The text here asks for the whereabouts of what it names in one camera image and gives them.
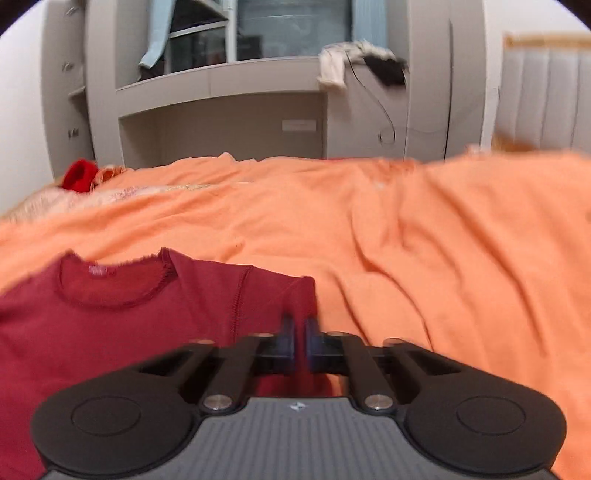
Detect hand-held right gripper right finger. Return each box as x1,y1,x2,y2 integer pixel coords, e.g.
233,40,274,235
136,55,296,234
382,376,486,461
304,316,467,415

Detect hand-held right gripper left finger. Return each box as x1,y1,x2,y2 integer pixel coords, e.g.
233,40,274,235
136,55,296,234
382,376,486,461
126,315,297,414

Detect dark red shirt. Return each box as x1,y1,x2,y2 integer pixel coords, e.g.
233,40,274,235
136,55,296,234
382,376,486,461
0,247,334,480

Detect orange blanket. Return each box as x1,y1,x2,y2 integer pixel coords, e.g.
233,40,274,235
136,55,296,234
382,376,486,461
0,150,591,480

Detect grey built-in cabinet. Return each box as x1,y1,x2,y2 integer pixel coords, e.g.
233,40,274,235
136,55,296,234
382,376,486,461
41,0,490,181

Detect floral bed sheet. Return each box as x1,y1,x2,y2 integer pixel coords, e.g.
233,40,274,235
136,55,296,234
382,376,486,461
0,165,222,222

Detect bright red cloth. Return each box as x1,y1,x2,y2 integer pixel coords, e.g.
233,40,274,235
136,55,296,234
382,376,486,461
62,159,99,193

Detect cream white garment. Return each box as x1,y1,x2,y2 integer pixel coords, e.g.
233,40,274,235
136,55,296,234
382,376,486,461
317,40,398,93

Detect black garment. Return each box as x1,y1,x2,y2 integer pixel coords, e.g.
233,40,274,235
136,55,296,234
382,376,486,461
362,54,410,88

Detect window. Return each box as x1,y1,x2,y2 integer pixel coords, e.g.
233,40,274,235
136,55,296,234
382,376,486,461
161,0,356,77

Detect light blue curtain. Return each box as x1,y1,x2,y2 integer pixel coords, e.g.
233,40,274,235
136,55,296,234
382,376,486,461
139,0,178,70

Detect grey padded headboard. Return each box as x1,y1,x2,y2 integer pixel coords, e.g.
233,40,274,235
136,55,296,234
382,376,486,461
492,32,591,155

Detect black cable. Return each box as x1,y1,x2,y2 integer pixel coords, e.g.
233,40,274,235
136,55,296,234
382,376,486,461
345,51,416,145

